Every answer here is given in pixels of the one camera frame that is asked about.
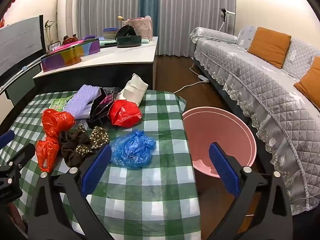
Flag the bamboo plant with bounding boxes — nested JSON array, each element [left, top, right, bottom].
[[44, 20, 55, 50]]

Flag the foam net sleeve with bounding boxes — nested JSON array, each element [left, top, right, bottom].
[[62, 84, 100, 120]]

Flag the white power cable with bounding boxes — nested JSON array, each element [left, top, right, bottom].
[[173, 64, 208, 94]]

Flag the standing air conditioner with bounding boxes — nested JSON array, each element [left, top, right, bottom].
[[57, 0, 79, 45]]

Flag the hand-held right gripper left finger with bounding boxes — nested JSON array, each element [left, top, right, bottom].
[[27, 144, 118, 240]]

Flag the green snack packet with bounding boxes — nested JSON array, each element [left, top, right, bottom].
[[49, 95, 75, 112]]

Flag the pink round stool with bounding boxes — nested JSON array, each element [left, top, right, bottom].
[[182, 107, 257, 179]]

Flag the round red plastic bag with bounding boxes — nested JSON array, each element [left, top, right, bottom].
[[108, 99, 142, 128]]

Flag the teal curtain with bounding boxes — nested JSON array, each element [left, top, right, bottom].
[[139, 0, 160, 37]]

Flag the blue plastic bag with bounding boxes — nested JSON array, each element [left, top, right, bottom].
[[110, 129, 157, 168]]

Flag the black snack packet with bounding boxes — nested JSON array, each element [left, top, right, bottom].
[[86, 87, 122, 128]]

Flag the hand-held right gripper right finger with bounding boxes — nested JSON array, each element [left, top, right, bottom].
[[200, 142, 293, 240]]

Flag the pink lace basket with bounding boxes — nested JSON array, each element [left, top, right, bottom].
[[122, 17, 153, 41]]

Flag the white floor lamp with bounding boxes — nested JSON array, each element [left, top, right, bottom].
[[220, 8, 236, 34]]

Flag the photo frame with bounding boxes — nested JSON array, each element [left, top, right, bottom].
[[47, 41, 62, 53]]

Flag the stack of plastic bowls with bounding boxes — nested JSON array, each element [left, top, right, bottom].
[[103, 27, 119, 40]]

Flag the red brown teapot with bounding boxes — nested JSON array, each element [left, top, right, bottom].
[[62, 34, 80, 46]]

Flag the television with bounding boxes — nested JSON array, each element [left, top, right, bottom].
[[0, 15, 47, 80]]

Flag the colourful rectangular tin box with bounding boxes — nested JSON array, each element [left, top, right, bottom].
[[40, 38, 101, 73]]

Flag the green checked tablecloth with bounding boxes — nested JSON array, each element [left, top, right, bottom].
[[0, 90, 203, 240]]

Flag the black round tin lid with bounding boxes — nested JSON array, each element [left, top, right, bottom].
[[115, 25, 137, 40]]

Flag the dark green round tin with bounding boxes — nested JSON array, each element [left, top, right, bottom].
[[116, 35, 142, 48]]

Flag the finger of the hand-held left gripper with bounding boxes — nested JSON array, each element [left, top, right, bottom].
[[6, 143, 36, 171], [0, 129, 15, 150]]

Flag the white top coffee table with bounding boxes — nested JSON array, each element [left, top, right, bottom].
[[32, 36, 159, 98]]

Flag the long red plastic bag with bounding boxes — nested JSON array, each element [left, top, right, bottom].
[[35, 109, 76, 173]]

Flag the sofa with grey quilted cover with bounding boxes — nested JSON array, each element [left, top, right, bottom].
[[190, 26, 320, 215]]

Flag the television cabinet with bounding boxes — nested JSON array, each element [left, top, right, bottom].
[[0, 55, 48, 105]]

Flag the orange cushion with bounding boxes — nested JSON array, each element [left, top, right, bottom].
[[294, 56, 320, 103], [247, 27, 292, 69]]

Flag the grey curtain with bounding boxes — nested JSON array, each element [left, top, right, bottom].
[[157, 0, 237, 57], [76, 0, 142, 38]]

